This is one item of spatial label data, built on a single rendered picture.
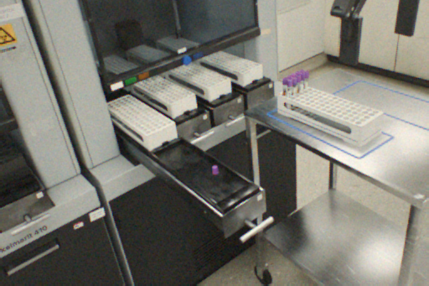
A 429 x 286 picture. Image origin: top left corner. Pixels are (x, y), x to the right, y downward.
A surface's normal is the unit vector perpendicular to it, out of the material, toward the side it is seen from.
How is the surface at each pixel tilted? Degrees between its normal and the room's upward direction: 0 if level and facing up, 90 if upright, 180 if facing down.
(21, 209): 90
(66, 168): 90
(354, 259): 0
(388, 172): 0
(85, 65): 90
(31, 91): 90
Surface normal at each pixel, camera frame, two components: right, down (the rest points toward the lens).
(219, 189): -0.11, -0.85
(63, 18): 0.61, 0.35
